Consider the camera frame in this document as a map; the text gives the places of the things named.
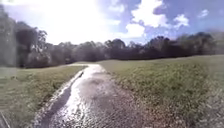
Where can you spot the grey gravel path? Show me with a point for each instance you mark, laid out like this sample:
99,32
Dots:
93,103

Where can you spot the grass field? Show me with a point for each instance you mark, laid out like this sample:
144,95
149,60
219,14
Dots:
160,83

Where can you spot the grass verge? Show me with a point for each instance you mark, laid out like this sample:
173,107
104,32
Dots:
26,90

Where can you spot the row of trees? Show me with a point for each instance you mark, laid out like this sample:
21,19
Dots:
110,51

